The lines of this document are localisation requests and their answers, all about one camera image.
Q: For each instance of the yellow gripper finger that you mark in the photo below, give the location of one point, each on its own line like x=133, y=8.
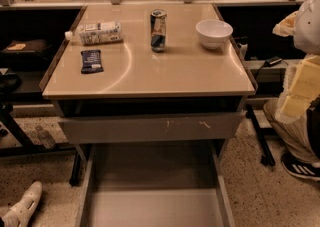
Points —
x=285, y=27
x=301, y=87

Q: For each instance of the redbull can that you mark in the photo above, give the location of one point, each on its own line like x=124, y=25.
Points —
x=158, y=30

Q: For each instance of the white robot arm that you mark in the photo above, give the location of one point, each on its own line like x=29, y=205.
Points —
x=306, y=35

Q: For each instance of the grey drawer cabinet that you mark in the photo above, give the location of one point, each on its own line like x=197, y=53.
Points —
x=184, y=79

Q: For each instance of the open middle drawer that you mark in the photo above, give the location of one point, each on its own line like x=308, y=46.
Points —
x=154, y=185

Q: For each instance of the top drawer front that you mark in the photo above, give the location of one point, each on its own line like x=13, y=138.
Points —
x=151, y=128

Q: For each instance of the black power adapter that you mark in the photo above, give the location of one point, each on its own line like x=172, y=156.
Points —
x=272, y=61

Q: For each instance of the khaki trouser leg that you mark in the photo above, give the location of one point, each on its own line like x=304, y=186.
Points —
x=300, y=137

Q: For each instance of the white bowl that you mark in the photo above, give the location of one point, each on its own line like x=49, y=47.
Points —
x=213, y=33

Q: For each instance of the black striped sneaker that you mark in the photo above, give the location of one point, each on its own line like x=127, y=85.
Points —
x=299, y=169

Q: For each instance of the white milk carton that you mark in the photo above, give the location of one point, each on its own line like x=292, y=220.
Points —
x=96, y=33

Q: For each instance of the dark blue snack packet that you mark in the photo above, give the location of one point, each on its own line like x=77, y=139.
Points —
x=91, y=61

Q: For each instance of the black bag on shelf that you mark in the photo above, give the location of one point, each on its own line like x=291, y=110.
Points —
x=37, y=48

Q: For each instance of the clear plastic water bottle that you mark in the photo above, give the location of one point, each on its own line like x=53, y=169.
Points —
x=45, y=137

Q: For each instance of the white perforated shoe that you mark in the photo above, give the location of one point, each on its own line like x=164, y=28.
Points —
x=20, y=213

